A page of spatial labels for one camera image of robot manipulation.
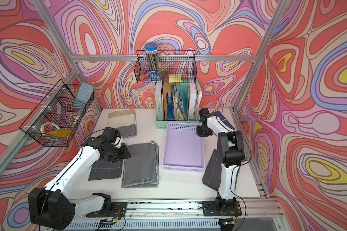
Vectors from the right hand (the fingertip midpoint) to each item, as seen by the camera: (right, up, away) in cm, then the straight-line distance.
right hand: (202, 137), depth 98 cm
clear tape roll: (-82, +8, -32) cm, 88 cm away
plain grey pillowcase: (-40, -19, -9) cm, 45 cm away
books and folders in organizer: (-16, +24, -4) cm, 30 cm away
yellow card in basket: (-76, +6, -29) cm, 81 cm away
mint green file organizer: (-30, +10, +6) cm, 32 cm away
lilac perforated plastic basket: (-14, -9, -1) cm, 16 cm away
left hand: (-46, -9, -18) cm, 50 cm away
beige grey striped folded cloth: (-59, +11, +13) cm, 61 cm away
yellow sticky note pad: (-19, +39, -7) cm, 44 cm away
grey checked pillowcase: (+3, -21, -14) cm, 25 cm away
